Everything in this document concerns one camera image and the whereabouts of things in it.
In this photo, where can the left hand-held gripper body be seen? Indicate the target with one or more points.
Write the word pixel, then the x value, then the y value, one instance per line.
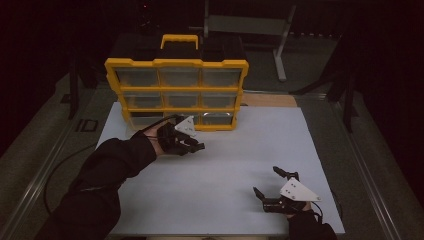
pixel 171 138

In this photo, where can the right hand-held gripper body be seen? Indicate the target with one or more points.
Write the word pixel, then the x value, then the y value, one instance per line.
pixel 296 193

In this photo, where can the yellow black drawer organizer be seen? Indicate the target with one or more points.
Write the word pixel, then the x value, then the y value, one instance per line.
pixel 180 89

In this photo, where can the person's left hand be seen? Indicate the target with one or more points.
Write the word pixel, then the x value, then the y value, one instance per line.
pixel 151 134

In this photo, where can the person's right hand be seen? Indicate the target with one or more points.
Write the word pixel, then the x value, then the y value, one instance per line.
pixel 295 215

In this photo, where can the wooden board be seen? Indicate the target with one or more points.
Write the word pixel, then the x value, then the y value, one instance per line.
pixel 270 100

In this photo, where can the black angled stand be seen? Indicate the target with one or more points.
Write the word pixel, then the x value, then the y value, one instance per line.
pixel 348 106

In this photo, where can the black upright stand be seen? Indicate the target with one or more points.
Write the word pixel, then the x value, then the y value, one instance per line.
pixel 73 93

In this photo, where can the grey metal stand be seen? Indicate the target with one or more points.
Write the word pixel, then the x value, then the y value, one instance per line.
pixel 246 25

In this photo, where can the aluminium rail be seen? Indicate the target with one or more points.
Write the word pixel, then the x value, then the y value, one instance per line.
pixel 366 181
pixel 36 178

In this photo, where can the black rectangular floor frame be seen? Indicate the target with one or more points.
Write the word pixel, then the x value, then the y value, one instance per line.
pixel 78 125

